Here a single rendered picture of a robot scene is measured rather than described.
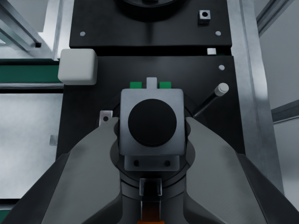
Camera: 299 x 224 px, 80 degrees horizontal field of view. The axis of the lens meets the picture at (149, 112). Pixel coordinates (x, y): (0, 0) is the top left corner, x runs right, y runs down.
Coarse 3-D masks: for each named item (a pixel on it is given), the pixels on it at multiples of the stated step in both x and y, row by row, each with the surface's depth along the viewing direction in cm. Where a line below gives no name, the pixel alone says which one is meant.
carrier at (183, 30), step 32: (96, 0) 28; (128, 0) 26; (160, 0) 26; (192, 0) 28; (224, 0) 28; (96, 32) 27; (128, 32) 27; (160, 32) 27; (192, 32) 27; (224, 32) 27
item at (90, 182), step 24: (96, 144) 10; (72, 168) 8; (96, 168) 8; (72, 192) 7; (96, 192) 7; (120, 192) 7; (48, 216) 6; (72, 216) 6; (96, 216) 6; (120, 216) 8
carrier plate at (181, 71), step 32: (128, 64) 25; (160, 64) 25; (192, 64) 25; (224, 64) 25; (64, 96) 24; (96, 96) 24; (192, 96) 24; (224, 96) 24; (64, 128) 23; (224, 128) 23
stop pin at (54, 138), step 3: (51, 135) 24; (54, 135) 24; (57, 135) 24; (51, 138) 24; (54, 138) 24; (57, 138) 24; (51, 141) 23; (54, 141) 23; (51, 144) 23; (54, 144) 23
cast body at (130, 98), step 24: (144, 96) 12; (168, 96) 12; (120, 120) 12; (144, 120) 11; (168, 120) 11; (120, 144) 12; (144, 144) 11; (168, 144) 12; (144, 168) 14; (168, 168) 14
